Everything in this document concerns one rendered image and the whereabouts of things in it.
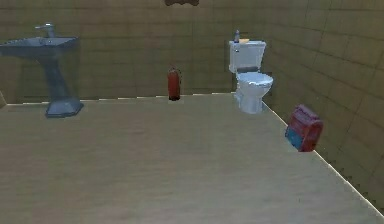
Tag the red and blue folded clothing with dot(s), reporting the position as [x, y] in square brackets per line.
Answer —
[304, 128]

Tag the red fire extinguisher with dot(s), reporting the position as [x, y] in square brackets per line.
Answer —
[173, 85]

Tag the white toilet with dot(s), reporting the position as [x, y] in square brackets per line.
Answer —
[250, 76]

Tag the small blue bottle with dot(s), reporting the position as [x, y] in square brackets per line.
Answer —
[236, 36]

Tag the orange soap bar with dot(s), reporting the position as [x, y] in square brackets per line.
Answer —
[244, 40]

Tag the grey sink faucet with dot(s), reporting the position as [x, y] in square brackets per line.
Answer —
[48, 29]

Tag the brown wall fixture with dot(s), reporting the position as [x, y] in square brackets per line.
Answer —
[181, 2]

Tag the grey pedestal sink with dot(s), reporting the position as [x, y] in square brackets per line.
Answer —
[56, 80]

